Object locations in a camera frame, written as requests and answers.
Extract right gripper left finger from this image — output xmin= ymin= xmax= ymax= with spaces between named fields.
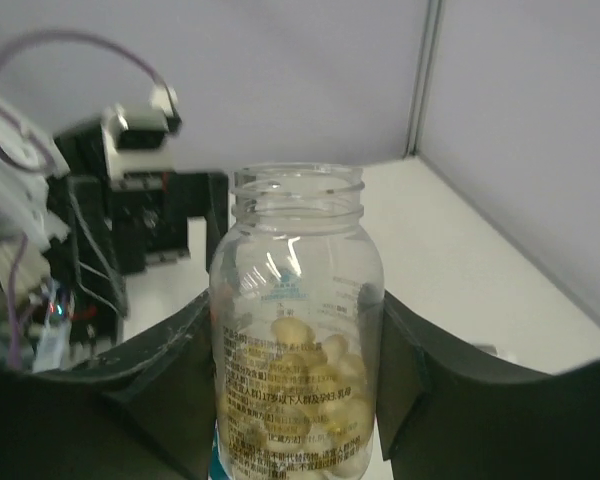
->
xmin=0 ymin=294 xmax=216 ymax=479

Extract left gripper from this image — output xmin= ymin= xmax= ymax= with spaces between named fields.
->
xmin=107 ymin=171 xmax=229 ymax=275

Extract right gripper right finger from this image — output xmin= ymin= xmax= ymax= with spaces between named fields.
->
xmin=377 ymin=295 xmax=600 ymax=479

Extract clear pill bottle yellow capsules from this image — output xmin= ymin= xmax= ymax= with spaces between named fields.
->
xmin=208 ymin=163 xmax=385 ymax=479

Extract clear pill organizer box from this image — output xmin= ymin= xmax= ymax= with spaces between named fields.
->
xmin=473 ymin=343 xmax=518 ymax=364

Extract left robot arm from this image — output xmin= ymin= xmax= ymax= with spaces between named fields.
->
xmin=0 ymin=85 xmax=228 ymax=344

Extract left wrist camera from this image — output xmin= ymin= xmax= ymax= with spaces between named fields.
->
xmin=101 ymin=85 xmax=182 ymax=181

